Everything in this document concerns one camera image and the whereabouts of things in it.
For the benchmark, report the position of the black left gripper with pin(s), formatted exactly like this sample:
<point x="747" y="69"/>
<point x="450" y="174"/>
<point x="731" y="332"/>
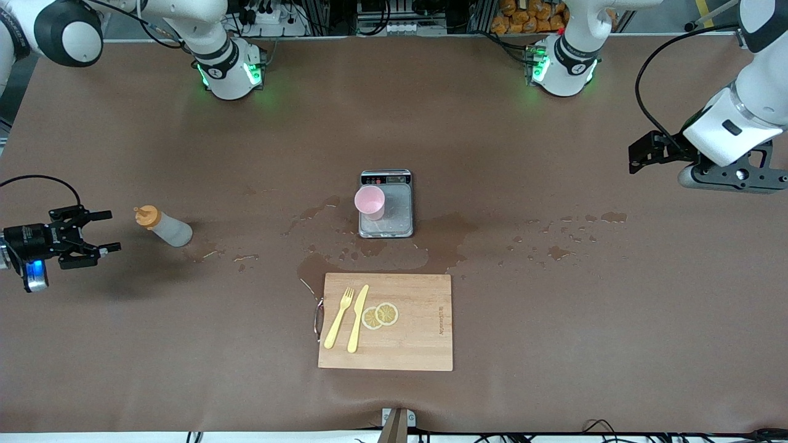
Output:
<point x="668" y="151"/>

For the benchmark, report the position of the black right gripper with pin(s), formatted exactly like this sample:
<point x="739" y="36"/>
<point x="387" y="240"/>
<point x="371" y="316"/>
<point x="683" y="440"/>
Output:
<point x="28" y="239"/>

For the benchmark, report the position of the sauce bottle with orange cap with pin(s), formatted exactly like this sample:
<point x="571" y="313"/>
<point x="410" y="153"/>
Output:
<point x="172" y="232"/>

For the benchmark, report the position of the pink plastic cup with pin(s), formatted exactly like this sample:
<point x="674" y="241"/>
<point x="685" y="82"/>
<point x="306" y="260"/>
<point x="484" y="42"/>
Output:
<point x="369" y="200"/>

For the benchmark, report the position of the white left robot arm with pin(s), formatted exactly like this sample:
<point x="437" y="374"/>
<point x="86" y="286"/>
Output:
<point x="751" y="98"/>

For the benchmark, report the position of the orange snack pile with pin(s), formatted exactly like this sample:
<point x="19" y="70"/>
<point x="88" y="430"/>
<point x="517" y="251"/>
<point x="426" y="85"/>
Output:
<point x="523" y="21"/>

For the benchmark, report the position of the spilled liquid puddle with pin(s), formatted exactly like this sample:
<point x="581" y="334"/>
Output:
<point x="443" y="240"/>

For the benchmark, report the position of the silver digital kitchen scale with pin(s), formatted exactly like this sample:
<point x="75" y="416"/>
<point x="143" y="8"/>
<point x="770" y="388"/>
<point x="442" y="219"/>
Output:
<point x="397" y="215"/>

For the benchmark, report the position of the yellow plastic fork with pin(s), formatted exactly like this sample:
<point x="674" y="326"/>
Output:
<point x="337" y="323"/>

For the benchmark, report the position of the white connector block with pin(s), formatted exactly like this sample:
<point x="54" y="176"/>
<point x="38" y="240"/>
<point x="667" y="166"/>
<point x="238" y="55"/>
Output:
<point x="400" y="27"/>

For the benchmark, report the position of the white power strip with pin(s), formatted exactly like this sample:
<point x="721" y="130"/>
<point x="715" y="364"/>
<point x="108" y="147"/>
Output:
<point x="271" y="18"/>

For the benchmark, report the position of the yellow plastic knife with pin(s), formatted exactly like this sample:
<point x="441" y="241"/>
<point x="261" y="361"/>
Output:
<point x="356" y="326"/>

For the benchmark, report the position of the wooden cutting board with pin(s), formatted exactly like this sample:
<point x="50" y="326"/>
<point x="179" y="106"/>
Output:
<point x="418" y="344"/>

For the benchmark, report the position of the lemon slice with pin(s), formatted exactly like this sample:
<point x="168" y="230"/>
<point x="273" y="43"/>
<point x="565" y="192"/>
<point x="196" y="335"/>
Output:
<point x="369" y="319"/>
<point x="388" y="314"/>

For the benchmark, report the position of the metal table edge bracket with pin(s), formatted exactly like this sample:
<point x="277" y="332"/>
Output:
<point x="397" y="427"/>

